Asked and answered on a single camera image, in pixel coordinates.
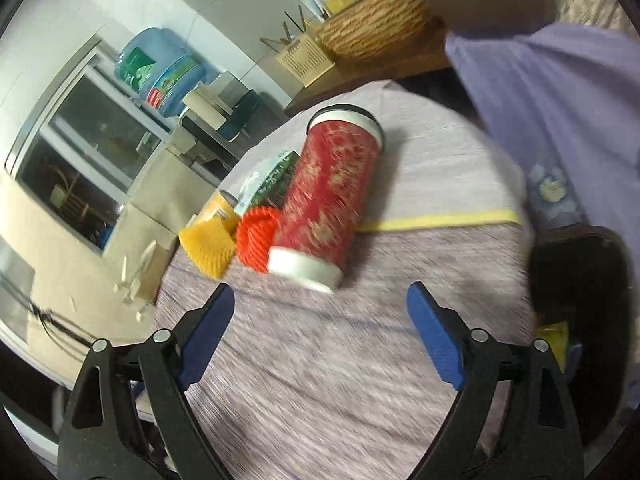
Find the blue water jug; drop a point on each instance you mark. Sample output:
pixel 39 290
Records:
pixel 155 70

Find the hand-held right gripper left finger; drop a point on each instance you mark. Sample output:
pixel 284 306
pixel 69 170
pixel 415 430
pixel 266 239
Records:
pixel 207 335

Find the red canister with white lid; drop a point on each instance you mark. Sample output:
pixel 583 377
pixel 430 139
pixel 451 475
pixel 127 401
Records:
pixel 325 200

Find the purple floral cloth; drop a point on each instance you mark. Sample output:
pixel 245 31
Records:
pixel 550 100

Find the yellow cylindrical container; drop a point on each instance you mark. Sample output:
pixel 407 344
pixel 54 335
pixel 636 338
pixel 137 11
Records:
pixel 217 210

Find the yellow snack packet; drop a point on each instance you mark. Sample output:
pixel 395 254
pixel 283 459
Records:
pixel 552 342

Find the woven pattern sink basin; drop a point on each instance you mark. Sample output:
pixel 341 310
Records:
pixel 375 25

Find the grey water dispenser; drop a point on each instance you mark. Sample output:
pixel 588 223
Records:
pixel 200 145

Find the black trash bin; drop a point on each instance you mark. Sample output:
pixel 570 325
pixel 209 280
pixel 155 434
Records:
pixel 590 280

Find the beige chopstick holder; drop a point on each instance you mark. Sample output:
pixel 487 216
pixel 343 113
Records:
pixel 305 60

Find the orange foam fruit net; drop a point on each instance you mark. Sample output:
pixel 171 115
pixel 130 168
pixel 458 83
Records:
pixel 255 237

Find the green snack packet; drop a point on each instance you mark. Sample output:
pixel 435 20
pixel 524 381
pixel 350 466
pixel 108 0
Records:
pixel 272 175

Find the dark wooden counter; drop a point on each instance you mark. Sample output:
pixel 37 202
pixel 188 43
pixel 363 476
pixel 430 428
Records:
pixel 375 77

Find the sliding window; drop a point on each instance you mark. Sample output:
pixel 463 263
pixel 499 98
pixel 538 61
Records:
pixel 85 145

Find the bundle of chopsticks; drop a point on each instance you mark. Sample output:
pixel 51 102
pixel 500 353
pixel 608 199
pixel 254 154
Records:
pixel 295 27

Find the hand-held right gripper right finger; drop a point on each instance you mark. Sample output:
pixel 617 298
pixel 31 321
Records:
pixel 435 335

